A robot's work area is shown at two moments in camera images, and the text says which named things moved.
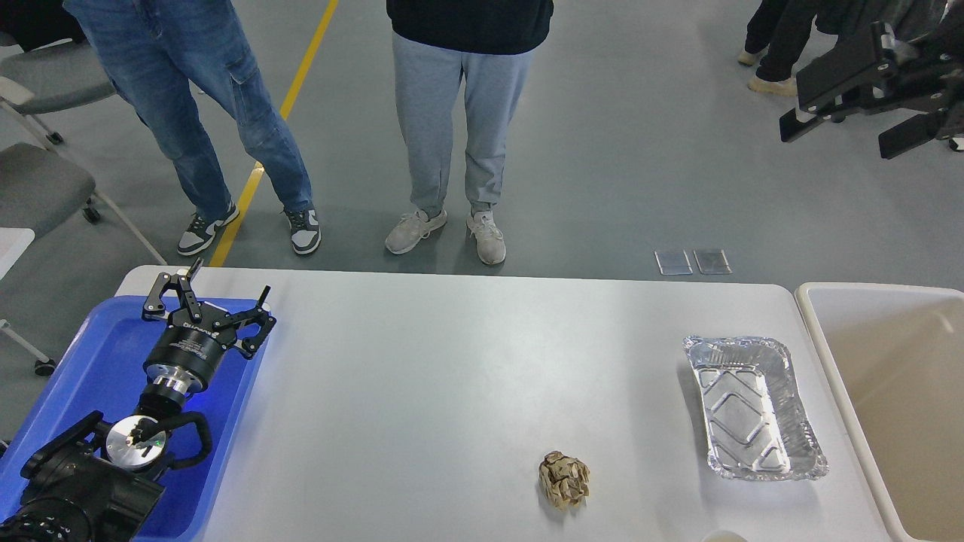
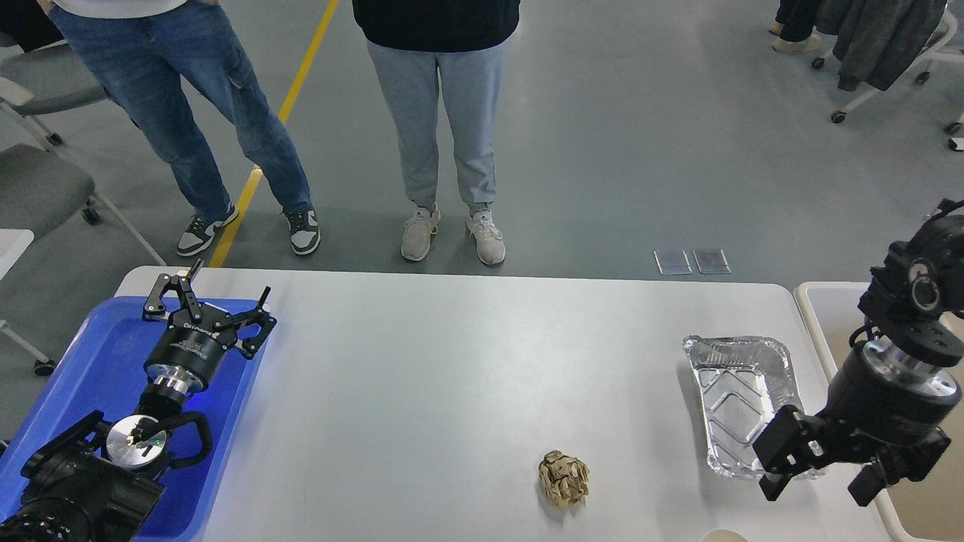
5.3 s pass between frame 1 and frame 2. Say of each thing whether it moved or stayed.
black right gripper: moved
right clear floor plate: stayed
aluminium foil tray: stayed
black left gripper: stayed
